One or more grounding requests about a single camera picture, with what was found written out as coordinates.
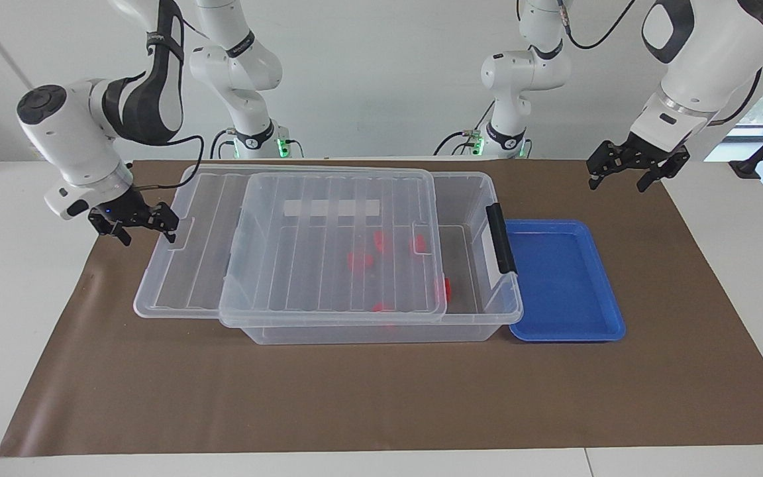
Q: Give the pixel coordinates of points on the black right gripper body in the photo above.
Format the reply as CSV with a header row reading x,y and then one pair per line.
x,y
123,209

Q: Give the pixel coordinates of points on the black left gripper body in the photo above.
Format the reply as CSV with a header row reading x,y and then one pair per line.
x,y
636,151

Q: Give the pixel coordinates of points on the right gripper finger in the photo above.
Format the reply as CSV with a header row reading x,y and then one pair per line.
x,y
168,218
116,230

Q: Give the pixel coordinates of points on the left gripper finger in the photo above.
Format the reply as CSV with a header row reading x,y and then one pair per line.
x,y
603,161
665,167

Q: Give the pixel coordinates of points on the clear ribbed box lid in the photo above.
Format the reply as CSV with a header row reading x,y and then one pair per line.
x,y
183,265

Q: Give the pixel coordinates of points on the red block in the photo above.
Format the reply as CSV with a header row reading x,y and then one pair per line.
x,y
359,260
380,307
444,289
418,244
379,240

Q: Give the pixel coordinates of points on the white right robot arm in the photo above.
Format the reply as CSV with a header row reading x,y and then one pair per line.
x,y
70,132

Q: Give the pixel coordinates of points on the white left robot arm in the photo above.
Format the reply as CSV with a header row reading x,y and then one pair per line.
x,y
712,53

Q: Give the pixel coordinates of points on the black box latch clip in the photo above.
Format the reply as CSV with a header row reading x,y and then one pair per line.
x,y
502,238

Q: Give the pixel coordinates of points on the blue plastic tray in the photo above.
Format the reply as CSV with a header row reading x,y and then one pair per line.
x,y
560,285

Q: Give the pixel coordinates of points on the clear plastic storage box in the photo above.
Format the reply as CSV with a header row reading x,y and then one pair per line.
x,y
355,334

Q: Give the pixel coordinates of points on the brown table mat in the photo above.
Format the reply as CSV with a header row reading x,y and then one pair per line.
x,y
156,397

